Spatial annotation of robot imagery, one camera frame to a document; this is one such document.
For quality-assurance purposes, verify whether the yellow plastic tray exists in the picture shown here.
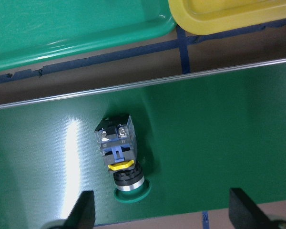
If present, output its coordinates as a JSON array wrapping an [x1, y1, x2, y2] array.
[[169, 0, 286, 35]]

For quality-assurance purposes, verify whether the green push button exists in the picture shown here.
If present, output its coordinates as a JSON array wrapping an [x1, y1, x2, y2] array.
[[94, 114, 151, 204]]

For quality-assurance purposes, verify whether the green conveyor belt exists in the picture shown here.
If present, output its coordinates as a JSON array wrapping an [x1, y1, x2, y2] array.
[[0, 60, 286, 229]]

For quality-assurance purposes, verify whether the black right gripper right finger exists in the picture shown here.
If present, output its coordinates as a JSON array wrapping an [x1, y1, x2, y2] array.
[[228, 187, 286, 229]]

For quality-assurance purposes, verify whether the green plastic tray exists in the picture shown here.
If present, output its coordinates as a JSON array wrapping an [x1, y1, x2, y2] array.
[[0, 0, 176, 72]]

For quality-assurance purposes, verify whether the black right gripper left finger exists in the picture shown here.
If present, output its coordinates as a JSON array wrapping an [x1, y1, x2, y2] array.
[[44, 190, 96, 229]]

